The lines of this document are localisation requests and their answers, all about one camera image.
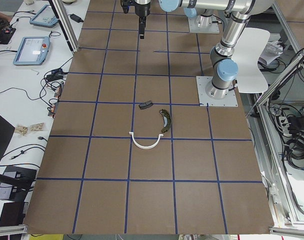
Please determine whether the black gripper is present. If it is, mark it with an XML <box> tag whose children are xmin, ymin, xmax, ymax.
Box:
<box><xmin>134</xmin><ymin>0</ymin><xmax>151</xmax><ymax>39</ymax></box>

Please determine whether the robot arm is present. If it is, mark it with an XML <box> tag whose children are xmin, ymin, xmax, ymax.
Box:
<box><xmin>159</xmin><ymin>0</ymin><xmax>274</xmax><ymax>100</ymax></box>
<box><xmin>184</xmin><ymin>7</ymin><xmax>213</xmax><ymax>28</ymax></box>

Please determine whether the black power adapter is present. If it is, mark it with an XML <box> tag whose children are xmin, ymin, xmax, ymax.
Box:
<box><xmin>69</xmin><ymin>13</ymin><xmax>84</xmax><ymax>23</ymax></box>

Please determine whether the black brake pad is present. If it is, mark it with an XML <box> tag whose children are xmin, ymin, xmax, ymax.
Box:
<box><xmin>139</xmin><ymin>100</ymin><xmax>153</xmax><ymax>110</ymax></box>

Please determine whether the far blue teach pendant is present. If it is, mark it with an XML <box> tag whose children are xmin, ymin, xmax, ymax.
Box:
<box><xmin>30</xmin><ymin>4</ymin><xmax>58</xmax><ymax>28</ymax></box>

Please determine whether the blue teach pendant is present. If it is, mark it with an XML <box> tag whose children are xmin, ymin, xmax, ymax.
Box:
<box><xmin>13</xmin><ymin>36</ymin><xmax>51</xmax><ymax>66</ymax></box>
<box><xmin>30</xmin><ymin>4</ymin><xmax>58</xmax><ymax>28</ymax></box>

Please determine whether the olive green brake shoe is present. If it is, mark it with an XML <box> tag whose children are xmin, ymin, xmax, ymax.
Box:
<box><xmin>159</xmin><ymin>108</ymin><xmax>172</xmax><ymax>133</ymax></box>

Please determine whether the white plastic chair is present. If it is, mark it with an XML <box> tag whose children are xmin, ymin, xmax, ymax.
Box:
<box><xmin>232</xmin><ymin>27</ymin><xmax>270</xmax><ymax>94</ymax></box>

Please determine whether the near blue teach pendant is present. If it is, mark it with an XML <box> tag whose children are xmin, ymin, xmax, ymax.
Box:
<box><xmin>13</xmin><ymin>36</ymin><xmax>51</xmax><ymax>66</ymax></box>

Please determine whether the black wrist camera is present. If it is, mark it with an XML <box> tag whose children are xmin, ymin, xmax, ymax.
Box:
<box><xmin>120</xmin><ymin>0</ymin><xmax>135</xmax><ymax>14</ymax></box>

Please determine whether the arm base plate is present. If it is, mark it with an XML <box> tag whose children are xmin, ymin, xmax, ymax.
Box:
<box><xmin>196</xmin><ymin>76</ymin><xmax>238</xmax><ymax>108</ymax></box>
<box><xmin>188</xmin><ymin>15</ymin><xmax>220</xmax><ymax>34</ymax></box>

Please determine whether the aluminium frame post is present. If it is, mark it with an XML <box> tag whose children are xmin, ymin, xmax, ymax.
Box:
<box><xmin>49</xmin><ymin>0</ymin><xmax>79</xmax><ymax>52</ymax></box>

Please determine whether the white curved plastic bracket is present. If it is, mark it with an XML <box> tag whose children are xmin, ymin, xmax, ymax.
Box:
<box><xmin>128</xmin><ymin>131</ymin><xmax>164</xmax><ymax>150</ymax></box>

